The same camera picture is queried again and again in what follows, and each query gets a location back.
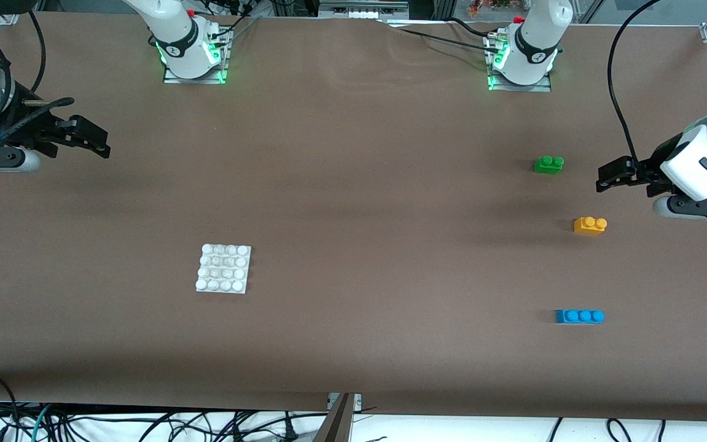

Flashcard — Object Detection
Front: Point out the yellow two-stud block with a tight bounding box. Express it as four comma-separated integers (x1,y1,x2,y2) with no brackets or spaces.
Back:
573,216,607,236

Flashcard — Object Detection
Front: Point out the white studded base plate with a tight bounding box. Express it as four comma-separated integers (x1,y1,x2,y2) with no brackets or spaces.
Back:
195,244,252,295

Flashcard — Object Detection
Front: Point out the blue three-stud block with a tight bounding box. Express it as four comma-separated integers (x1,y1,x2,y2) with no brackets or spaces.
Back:
555,309,606,325

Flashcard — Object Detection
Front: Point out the brown table cover sheet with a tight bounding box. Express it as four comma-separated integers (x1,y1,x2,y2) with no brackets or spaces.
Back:
0,11,707,424

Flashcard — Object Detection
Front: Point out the white power strip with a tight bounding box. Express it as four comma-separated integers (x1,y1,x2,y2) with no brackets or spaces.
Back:
318,0,410,20

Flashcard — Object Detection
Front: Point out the grey slanted metal bar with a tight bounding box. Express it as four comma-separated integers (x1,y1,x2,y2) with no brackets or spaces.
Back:
313,394,354,442

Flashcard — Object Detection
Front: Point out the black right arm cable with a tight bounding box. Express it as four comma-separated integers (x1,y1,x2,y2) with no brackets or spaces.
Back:
0,9,76,151

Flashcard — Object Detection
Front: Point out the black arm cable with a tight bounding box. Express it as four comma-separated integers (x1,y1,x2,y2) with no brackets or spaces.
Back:
0,9,76,151
608,0,664,166

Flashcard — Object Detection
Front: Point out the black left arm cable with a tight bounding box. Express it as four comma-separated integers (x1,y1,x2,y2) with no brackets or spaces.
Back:
608,0,664,166

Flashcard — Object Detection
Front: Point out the black cable lying on table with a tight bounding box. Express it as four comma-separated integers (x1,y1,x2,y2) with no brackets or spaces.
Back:
447,17,501,39
397,27,502,47

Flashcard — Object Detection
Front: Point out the teal floor cable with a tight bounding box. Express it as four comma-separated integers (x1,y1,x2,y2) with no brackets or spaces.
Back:
29,403,54,442

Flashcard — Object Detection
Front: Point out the silver metal edge bracket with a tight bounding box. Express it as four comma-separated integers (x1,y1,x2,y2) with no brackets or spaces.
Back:
327,393,362,411

